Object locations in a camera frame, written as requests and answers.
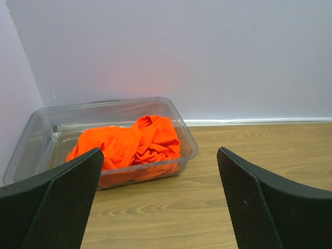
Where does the orange t shirt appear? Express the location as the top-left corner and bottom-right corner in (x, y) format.
(66, 115), (181, 188)

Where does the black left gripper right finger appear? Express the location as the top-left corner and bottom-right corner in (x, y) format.
(217, 147), (331, 248)

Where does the clear plastic bin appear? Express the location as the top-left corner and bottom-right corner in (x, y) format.
(4, 97), (198, 189)

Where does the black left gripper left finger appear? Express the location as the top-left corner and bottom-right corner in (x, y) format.
(1, 148), (104, 248)

